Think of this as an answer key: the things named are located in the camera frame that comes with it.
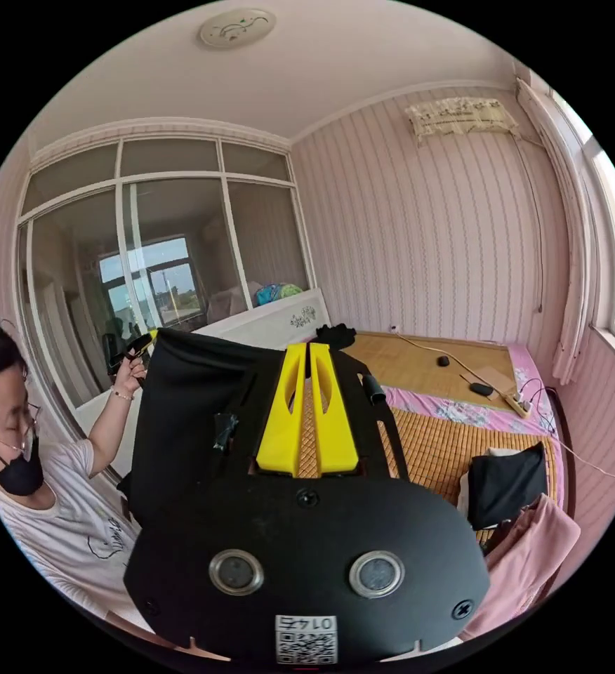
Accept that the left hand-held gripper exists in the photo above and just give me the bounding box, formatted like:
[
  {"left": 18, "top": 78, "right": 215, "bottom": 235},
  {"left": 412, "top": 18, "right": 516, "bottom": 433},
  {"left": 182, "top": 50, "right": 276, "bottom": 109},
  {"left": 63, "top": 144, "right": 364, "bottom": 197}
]
[{"left": 108, "top": 329, "right": 159, "bottom": 376}]

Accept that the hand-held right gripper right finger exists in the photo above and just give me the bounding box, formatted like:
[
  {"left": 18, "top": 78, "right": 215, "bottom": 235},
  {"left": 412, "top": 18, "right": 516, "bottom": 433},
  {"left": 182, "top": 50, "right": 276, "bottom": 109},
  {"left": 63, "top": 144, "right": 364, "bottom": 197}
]
[{"left": 309, "top": 342, "right": 362, "bottom": 473}]

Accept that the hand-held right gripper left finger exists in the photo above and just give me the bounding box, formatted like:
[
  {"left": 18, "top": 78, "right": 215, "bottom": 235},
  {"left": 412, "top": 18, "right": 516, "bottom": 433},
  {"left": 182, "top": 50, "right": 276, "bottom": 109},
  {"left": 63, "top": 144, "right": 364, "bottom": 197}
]
[{"left": 255, "top": 342, "right": 308, "bottom": 473}]

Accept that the black short sleeve shirt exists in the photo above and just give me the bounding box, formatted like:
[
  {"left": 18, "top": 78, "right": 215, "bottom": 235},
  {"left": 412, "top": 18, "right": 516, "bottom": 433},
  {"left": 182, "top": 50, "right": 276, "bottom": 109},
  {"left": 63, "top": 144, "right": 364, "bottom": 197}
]
[{"left": 119, "top": 326, "right": 290, "bottom": 533}]

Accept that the person's left forearm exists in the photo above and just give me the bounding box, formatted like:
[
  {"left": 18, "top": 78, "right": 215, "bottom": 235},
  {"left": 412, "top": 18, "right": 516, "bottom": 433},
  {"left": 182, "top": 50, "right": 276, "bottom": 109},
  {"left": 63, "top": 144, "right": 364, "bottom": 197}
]
[{"left": 87, "top": 386, "right": 145, "bottom": 477}]

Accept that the person's left hand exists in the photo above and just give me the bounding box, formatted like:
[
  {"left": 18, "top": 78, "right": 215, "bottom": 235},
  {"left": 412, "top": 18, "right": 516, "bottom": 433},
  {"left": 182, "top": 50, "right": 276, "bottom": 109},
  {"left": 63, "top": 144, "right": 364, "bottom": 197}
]
[{"left": 114, "top": 355, "right": 148, "bottom": 395}]

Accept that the glass partition window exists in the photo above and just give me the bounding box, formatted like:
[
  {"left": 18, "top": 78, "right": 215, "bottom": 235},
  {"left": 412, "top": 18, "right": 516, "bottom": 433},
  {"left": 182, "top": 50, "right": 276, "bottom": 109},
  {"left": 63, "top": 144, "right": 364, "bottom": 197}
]
[{"left": 15, "top": 134, "right": 319, "bottom": 417}]

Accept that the bed with woven mat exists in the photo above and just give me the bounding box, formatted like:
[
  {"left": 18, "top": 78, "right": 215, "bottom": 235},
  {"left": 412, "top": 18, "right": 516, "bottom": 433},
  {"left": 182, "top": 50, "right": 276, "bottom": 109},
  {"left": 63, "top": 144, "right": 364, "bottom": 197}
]
[{"left": 333, "top": 329, "right": 577, "bottom": 548}]

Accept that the small black cloth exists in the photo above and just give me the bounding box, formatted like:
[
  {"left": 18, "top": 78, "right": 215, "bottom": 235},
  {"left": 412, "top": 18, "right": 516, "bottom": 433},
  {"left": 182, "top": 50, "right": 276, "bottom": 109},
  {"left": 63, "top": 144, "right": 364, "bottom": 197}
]
[{"left": 315, "top": 323, "right": 359, "bottom": 350}]

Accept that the colourful bag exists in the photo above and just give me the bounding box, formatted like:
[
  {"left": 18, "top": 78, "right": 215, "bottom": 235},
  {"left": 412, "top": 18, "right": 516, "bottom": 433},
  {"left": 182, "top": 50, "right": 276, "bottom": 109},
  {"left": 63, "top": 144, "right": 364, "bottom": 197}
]
[{"left": 255, "top": 282, "right": 304, "bottom": 308}]

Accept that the person's body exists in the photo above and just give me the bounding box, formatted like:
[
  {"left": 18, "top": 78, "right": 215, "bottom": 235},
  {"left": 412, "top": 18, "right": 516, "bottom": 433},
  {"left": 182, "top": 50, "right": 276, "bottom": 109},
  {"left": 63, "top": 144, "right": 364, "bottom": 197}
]
[{"left": 0, "top": 310, "right": 148, "bottom": 635}]

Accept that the pile of clothes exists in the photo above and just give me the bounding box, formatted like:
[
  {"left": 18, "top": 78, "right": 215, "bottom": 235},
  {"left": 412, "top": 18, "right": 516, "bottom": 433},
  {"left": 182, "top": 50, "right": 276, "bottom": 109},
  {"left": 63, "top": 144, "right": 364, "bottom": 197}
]
[{"left": 456, "top": 441, "right": 583, "bottom": 642}]

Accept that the round ceiling lamp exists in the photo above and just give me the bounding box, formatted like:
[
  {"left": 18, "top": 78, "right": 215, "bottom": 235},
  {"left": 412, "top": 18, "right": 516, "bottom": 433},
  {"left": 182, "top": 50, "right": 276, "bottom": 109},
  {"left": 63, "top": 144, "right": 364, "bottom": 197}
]
[{"left": 198, "top": 11, "right": 277, "bottom": 51}]

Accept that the white cable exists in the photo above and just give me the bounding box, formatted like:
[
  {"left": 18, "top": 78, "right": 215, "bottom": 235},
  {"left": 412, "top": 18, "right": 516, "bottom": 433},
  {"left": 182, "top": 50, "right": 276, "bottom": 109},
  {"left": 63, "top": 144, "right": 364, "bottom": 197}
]
[{"left": 391, "top": 326, "right": 519, "bottom": 401}]

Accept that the bamboo wall hanging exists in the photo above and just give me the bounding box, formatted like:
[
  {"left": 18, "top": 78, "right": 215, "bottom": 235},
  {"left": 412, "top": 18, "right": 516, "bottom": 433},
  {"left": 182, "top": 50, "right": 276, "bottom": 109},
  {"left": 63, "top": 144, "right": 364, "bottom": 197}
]
[{"left": 404, "top": 96, "right": 520, "bottom": 147}]

